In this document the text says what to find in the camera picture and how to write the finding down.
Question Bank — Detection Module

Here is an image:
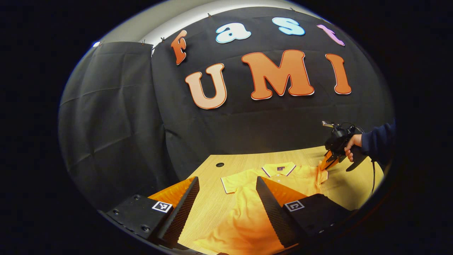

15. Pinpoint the black backdrop cloth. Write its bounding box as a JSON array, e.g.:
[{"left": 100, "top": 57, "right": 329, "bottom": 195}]
[{"left": 58, "top": 6, "right": 395, "bottom": 213}]

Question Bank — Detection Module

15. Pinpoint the orange polo T-shirt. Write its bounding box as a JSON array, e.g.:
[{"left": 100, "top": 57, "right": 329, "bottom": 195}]
[{"left": 193, "top": 161, "right": 329, "bottom": 255}]

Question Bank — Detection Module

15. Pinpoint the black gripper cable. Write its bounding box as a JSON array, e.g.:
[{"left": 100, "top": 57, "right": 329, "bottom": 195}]
[{"left": 369, "top": 159, "right": 377, "bottom": 198}]

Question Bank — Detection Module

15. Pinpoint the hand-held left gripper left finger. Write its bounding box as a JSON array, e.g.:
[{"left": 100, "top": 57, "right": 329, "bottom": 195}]
[{"left": 105, "top": 176, "right": 200, "bottom": 249}]

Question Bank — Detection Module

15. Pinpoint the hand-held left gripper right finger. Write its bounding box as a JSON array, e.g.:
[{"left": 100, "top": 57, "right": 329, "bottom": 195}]
[{"left": 256, "top": 176, "right": 354, "bottom": 249}]

